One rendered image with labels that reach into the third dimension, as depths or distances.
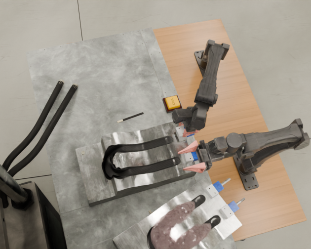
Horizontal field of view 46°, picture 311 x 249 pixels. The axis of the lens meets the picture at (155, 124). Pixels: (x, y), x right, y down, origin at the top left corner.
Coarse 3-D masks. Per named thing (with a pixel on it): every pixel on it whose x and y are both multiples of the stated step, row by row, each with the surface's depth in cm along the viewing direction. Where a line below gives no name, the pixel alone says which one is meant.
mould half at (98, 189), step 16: (160, 128) 171; (96, 144) 167; (112, 144) 160; (176, 144) 168; (80, 160) 163; (96, 160) 164; (128, 160) 159; (144, 160) 163; (160, 160) 164; (96, 176) 161; (128, 176) 155; (144, 176) 159; (160, 176) 161; (176, 176) 162; (96, 192) 158; (112, 192) 158; (128, 192) 160
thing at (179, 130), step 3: (180, 126) 166; (183, 126) 166; (177, 129) 165; (180, 129) 165; (183, 129) 165; (177, 132) 165; (180, 132) 164; (183, 132) 164; (177, 135) 168; (180, 135) 164; (189, 135) 167; (180, 138) 165; (183, 138) 166; (186, 138) 167; (180, 141) 168
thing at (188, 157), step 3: (186, 153) 164; (189, 153) 164; (192, 153) 165; (195, 153) 165; (183, 156) 164; (186, 156) 163; (189, 156) 163; (192, 156) 163; (195, 156) 165; (186, 159) 162; (189, 159) 162; (192, 159) 162; (195, 159) 164; (186, 162) 162; (189, 162) 164; (192, 162) 165
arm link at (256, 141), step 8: (296, 120) 139; (288, 128) 138; (296, 128) 138; (248, 136) 135; (256, 136) 135; (264, 136) 135; (272, 136) 136; (280, 136) 136; (288, 136) 136; (296, 136) 136; (304, 136) 136; (248, 144) 133; (256, 144) 134; (264, 144) 134; (272, 144) 137; (296, 144) 142; (304, 144) 142; (248, 152) 134
